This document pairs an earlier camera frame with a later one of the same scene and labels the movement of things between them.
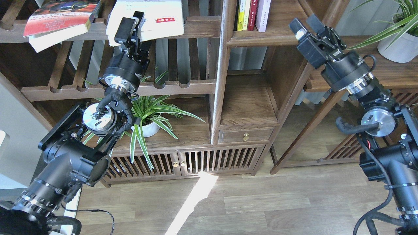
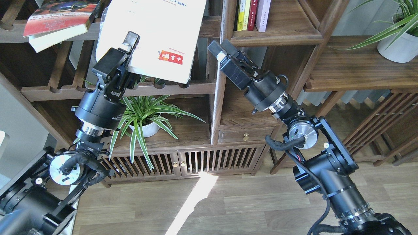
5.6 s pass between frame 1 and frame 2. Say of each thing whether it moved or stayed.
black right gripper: moved
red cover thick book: stayed
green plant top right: stayed
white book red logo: moved
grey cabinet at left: stayed
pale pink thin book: stayed
